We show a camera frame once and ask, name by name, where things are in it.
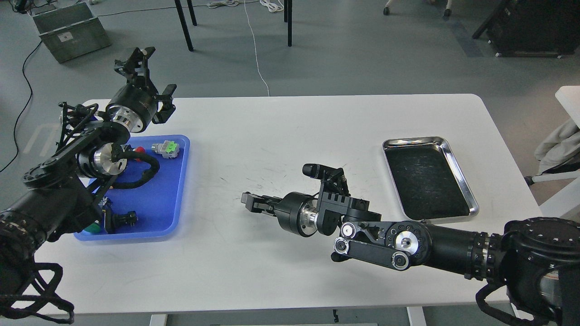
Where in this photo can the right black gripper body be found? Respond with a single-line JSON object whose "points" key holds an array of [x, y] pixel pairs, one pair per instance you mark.
{"points": [[297, 213]]}

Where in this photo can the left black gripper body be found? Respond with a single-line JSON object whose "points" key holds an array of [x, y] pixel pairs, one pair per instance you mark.
{"points": [[133, 108]]}

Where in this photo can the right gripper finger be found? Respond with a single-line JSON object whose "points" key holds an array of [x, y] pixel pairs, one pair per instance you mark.
{"points": [[253, 203], [271, 198]]}

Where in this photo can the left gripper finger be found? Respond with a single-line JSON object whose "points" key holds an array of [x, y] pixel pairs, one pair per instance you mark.
{"points": [[135, 68], [163, 114]]}

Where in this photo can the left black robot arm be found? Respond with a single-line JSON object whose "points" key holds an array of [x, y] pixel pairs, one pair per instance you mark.
{"points": [[64, 192]]}

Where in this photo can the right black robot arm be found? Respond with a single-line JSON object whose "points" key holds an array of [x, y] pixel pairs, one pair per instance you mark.
{"points": [[531, 271]]}

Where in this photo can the blue plastic tray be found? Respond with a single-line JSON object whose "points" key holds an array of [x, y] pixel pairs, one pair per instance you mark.
{"points": [[157, 203]]}

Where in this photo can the steel tray with black mat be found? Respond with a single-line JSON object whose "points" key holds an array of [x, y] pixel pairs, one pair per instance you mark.
{"points": [[428, 179]]}

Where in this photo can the black table leg pair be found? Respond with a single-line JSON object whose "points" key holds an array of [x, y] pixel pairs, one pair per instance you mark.
{"points": [[288, 12]]}

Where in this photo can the grey cloth on chair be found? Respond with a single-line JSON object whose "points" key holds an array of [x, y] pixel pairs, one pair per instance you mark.
{"points": [[560, 151]]}

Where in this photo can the black equipment case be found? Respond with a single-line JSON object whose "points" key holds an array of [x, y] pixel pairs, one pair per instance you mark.
{"points": [[533, 28]]}

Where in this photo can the grey switch with green button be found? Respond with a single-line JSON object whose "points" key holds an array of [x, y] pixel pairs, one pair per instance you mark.
{"points": [[167, 149]]}

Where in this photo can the green push button switch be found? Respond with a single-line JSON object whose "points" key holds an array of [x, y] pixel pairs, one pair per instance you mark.
{"points": [[94, 229]]}

